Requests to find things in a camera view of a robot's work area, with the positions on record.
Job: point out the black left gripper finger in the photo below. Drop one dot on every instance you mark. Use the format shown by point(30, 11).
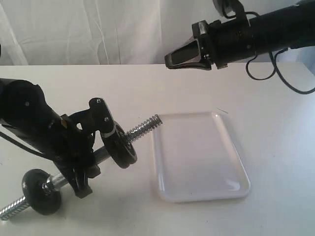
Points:
point(82, 188)
point(93, 171)

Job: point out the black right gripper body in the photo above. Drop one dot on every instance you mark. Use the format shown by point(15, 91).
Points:
point(223, 43)

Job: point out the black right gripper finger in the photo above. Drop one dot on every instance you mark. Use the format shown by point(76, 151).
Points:
point(188, 52)
point(202, 64)

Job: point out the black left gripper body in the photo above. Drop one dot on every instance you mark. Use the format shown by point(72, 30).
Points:
point(71, 147)

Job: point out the chrome threaded dumbbell bar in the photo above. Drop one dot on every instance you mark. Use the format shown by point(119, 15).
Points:
point(59, 181)

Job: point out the black weight plate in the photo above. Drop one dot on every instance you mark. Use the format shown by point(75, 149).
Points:
point(128, 147)
point(42, 201)

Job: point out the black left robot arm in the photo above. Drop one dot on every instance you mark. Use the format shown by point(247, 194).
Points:
point(25, 113)

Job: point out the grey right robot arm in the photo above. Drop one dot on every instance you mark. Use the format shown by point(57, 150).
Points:
point(290, 27)

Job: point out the chrome spin-lock nut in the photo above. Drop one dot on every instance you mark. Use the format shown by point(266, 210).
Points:
point(48, 188)

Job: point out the black weight plate tray side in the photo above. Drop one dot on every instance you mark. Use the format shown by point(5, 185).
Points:
point(115, 144)

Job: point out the white rectangular plastic tray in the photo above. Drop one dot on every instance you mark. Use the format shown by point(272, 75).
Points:
point(195, 159)

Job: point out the white backdrop curtain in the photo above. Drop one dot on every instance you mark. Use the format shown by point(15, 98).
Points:
point(57, 32)

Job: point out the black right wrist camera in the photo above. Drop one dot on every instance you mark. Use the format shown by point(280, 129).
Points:
point(230, 9)

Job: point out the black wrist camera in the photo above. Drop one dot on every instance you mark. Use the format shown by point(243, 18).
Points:
point(96, 118)
point(230, 9)

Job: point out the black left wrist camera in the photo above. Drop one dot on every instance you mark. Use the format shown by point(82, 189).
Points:
point(96, 118)

